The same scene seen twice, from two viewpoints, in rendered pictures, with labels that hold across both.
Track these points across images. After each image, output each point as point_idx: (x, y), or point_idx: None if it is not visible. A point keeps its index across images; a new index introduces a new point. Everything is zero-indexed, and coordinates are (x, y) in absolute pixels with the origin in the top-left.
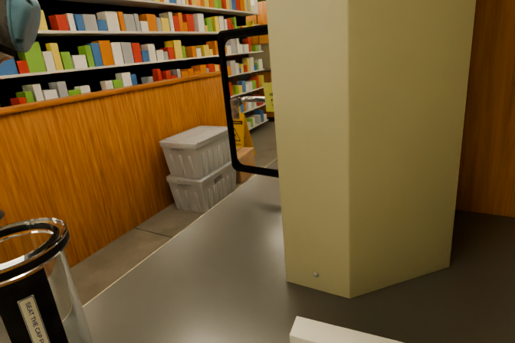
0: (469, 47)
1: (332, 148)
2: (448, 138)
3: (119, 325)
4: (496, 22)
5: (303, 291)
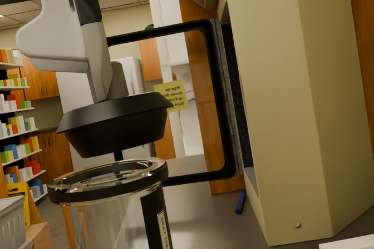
0: (352, 19)
1: (298, 92)
2: (357, 86)
3: None
4: None
5: (290, 247)
